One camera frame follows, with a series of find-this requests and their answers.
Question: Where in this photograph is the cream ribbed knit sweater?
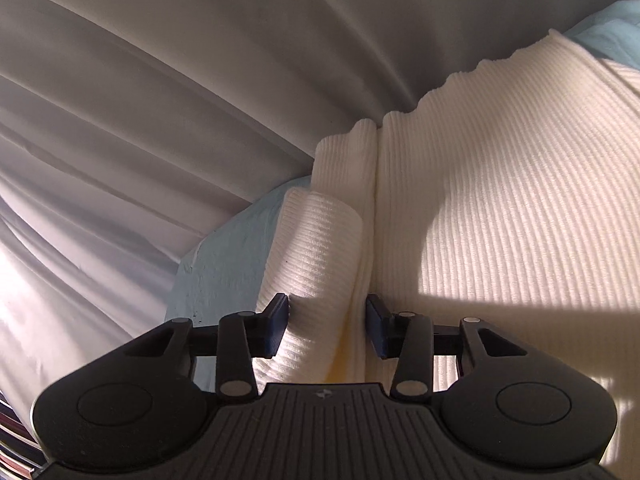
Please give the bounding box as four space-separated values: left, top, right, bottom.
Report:
252 28 640 470

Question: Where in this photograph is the beige pleated curtain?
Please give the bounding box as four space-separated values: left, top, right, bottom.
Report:
1 0 618 422

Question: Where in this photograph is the striped fabric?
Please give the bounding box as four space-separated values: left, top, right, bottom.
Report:
0 396 47 480

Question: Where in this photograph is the light blue patterned bedsheet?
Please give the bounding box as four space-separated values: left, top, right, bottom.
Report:
162 0 640 391

